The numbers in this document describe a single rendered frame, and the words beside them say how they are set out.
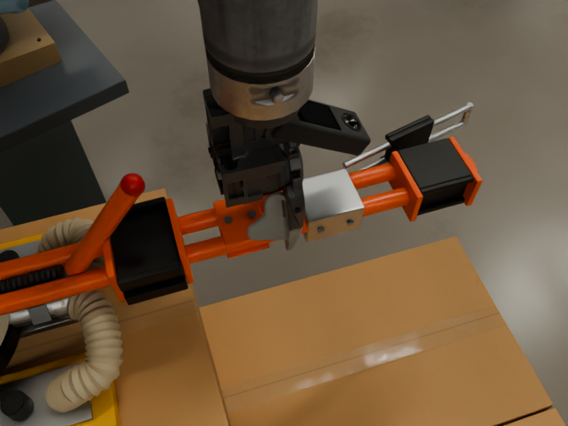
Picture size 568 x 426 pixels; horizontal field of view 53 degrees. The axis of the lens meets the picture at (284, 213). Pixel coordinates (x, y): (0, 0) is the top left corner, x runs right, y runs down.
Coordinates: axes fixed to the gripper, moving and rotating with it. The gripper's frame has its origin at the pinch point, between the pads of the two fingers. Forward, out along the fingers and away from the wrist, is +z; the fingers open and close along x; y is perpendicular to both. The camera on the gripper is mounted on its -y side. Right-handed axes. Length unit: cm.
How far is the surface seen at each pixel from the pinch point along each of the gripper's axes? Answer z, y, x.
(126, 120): 108, 24, -133
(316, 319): 53, -10, -8
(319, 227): -0.5, -3.2, 3.5
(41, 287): -1.4, 27.5, 2.7
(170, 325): 12.8, 16.4, 4.1
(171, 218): -3.3, 12.8, -0.7
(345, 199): -2.2, -6.9, 1.7
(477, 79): 107, -120, -114
